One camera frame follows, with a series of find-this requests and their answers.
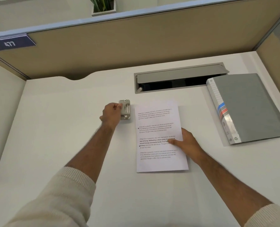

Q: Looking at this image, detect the person's left hand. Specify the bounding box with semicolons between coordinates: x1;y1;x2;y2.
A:
99;102;123;129

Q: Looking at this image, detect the person's right hand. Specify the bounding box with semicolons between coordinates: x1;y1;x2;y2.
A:
168;128;205;166

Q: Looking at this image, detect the gray hole punch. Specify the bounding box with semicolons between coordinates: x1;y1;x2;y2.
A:
119;99;131;120

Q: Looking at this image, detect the white printed paper sheet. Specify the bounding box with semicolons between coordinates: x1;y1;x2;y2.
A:
134;99;189;173

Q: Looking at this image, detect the grey ring binder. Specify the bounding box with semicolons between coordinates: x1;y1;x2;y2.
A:
206;73;280;146

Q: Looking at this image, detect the person's right forearm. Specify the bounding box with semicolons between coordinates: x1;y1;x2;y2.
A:
196;153;274;221

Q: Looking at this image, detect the person's left forearm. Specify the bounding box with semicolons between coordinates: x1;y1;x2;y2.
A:
64;123;118;185

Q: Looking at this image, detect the wide beige partition panel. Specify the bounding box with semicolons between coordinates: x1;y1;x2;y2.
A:
0;0;280;81

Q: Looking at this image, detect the white planter box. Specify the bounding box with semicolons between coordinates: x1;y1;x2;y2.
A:
91;0;117;17

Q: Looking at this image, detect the cream knit sweater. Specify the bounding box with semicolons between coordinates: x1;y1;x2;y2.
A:
3;166;280;227

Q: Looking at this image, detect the white curved desk divider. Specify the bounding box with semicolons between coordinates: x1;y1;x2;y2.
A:
0;61;27;178

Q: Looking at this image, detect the beige side partition panel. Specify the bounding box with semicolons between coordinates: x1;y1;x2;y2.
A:
255;33;280;130

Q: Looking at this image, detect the green snake plant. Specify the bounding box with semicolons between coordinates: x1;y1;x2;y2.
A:
89;0;114;13

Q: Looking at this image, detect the blue number sign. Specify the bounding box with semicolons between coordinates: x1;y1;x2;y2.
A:
0;33;37;52

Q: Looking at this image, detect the gray desk cable tray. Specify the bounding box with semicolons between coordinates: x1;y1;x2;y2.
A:
134;62;230;94

